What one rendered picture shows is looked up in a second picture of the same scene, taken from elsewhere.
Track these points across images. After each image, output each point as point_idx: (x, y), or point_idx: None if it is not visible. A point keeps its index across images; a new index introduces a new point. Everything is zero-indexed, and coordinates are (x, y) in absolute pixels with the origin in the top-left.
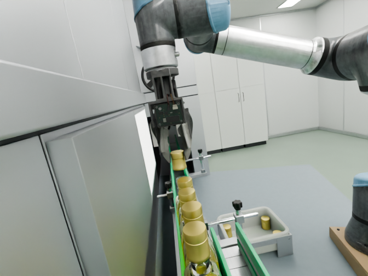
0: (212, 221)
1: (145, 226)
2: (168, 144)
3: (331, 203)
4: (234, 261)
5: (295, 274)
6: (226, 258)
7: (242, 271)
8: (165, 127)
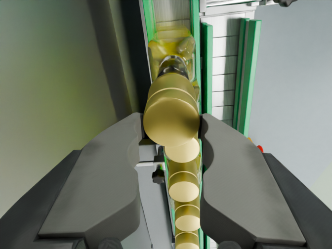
0: (216, 2)
1: (90, 58)
2: (136, 153)
3: None
4: (224, 45)
5: (295, 12)
6: (216, 36)
7: (228, 62)
8: (111, 229)
